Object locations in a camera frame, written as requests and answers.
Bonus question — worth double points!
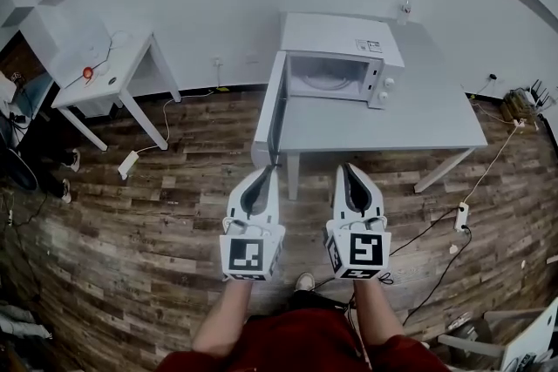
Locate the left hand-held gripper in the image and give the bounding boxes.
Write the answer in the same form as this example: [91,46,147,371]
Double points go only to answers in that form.
[219,166,287,282]

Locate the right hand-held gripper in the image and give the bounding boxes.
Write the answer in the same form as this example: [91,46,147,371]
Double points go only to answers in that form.
[322,163,392,281]

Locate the white microwave door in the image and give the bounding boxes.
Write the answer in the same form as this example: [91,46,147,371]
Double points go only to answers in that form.
[251,51,289,171]

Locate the white microwave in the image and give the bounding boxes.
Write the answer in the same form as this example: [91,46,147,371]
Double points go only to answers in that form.
[278,11,405,111]

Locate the person's left forearm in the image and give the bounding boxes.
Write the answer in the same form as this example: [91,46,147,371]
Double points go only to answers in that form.
[191,279,253,356]

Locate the person's right forearm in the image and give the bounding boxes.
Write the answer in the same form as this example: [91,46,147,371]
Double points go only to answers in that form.
[351,278,406,348]

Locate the large white table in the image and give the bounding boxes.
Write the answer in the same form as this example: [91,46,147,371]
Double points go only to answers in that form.
[265,19,489,202]

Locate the person's white shoe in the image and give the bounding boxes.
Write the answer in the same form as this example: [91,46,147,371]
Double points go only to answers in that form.
[295,272,316,292]

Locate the person's black trousers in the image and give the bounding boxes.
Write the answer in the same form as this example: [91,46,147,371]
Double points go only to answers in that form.
[287,289,350,313]

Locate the white power adapter left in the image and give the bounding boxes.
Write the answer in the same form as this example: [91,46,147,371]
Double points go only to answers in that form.
[118,150,140,180]

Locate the person's red shirt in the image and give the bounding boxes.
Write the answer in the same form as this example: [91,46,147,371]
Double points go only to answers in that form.
[154,308,450,372]

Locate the small white square table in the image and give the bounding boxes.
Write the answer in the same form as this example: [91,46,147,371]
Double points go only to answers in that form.
[51,32,182,152]

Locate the brown cardboard box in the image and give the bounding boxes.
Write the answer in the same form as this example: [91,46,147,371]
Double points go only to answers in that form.
[500,89,531,123]

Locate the white router black antennas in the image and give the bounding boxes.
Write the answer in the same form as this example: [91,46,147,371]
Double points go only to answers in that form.
[526,78,552,108]

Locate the black chair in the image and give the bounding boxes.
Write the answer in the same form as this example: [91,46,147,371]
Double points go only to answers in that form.
[0,117,38,193]

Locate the translucent white box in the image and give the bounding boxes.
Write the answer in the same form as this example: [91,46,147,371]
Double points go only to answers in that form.
[34,10,111,71]

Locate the white power cable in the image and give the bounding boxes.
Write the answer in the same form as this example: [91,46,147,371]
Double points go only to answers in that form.
[133,98,176,156]
[460,122,523,206]

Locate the thin white red cable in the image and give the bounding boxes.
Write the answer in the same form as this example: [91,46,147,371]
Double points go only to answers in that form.
[69,29,132,86]

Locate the white frame stand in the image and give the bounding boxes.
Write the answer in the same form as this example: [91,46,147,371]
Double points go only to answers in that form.
[438,295,558,372]

